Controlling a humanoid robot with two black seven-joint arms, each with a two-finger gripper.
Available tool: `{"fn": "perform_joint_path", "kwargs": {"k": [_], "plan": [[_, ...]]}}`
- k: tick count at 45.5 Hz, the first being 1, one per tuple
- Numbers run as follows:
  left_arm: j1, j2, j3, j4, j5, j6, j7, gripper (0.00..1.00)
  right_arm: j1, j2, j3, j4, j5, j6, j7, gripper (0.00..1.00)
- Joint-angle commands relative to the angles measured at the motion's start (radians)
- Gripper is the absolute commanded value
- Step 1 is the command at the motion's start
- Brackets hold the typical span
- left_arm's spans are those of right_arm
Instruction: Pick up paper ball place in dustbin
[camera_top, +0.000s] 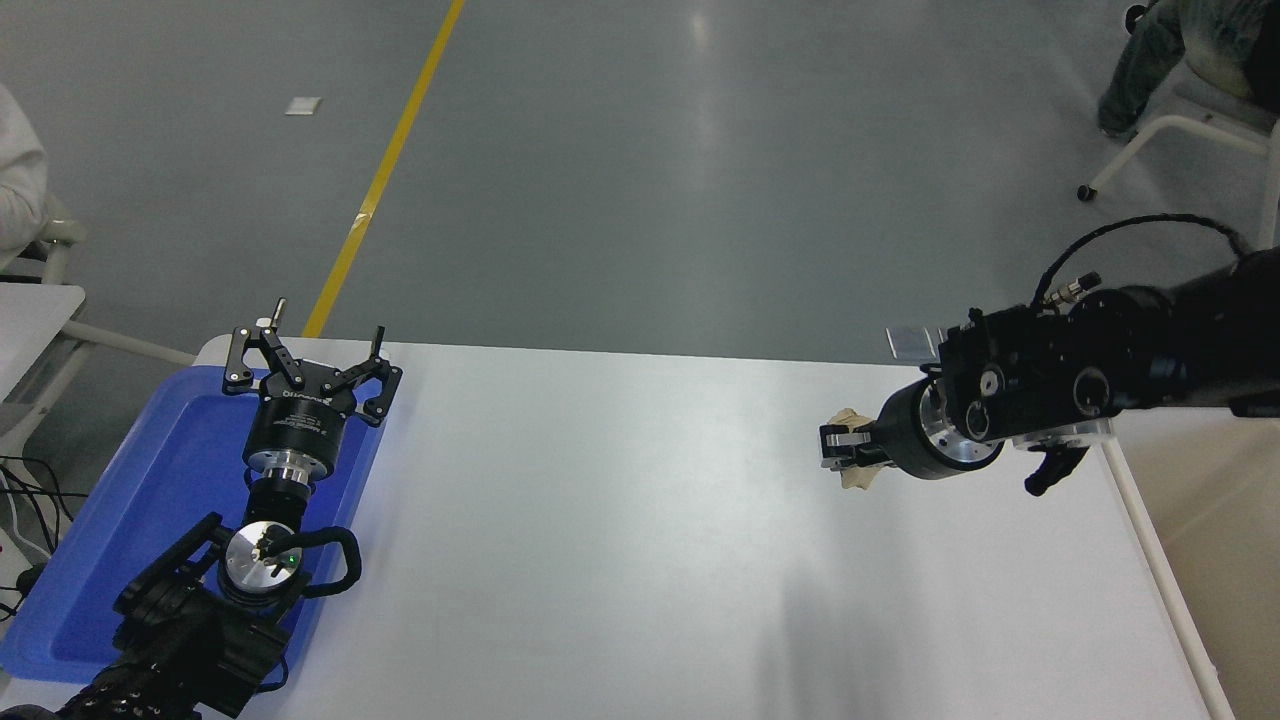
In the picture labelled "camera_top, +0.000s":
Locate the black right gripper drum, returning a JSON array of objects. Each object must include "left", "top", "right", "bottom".
[{"left": 878, "top": 384, "right": 952, "bottom": 482}]

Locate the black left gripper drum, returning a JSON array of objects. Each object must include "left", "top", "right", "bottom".
[{"left": 244, "top": 362, "right": 359, "bottom": 471}]

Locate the tan paper ball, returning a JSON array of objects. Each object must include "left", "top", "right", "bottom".
[{"left": 826, "top": 407, "right": 893, "bottom": 492}]

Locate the metal floor plate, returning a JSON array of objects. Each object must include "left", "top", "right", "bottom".
[{"left": 886, "top": 326, "right": 941, "bottom": 363}]

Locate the blue plastic tray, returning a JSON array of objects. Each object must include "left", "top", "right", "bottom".
[{"left": 0, "top": 365, "right": 391, "bottom": 686}]

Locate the white side table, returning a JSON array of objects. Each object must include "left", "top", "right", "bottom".
[{"left": 0, "top": 283, "right": 197, "bottom": 461}]

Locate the white armrest chair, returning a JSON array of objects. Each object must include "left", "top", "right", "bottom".
[{"left": 0, "top": 218, "right": 89, "bottom": 286}]

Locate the seated person in white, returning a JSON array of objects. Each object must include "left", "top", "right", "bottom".
[{"left": 0, "top": 85, "right": 49, "bottom": 251}]

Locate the black power plug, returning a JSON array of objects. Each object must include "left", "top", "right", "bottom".
[{"left": 0, "top": 562, "right": 48, "bottom": 621}]

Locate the large pale bin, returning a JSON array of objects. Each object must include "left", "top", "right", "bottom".
[{"left": 1098, "top": 405, "right": 1280, "bottom": 720}]

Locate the white wheeled chair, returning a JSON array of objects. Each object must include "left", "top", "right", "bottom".
[{"left": 1077, "top": 60, "right": 1280, "bottom": 251}]

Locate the black cable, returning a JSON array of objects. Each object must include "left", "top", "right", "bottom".
[{"left": 0, "top": 455, "right": 79, "bottom": 561}]

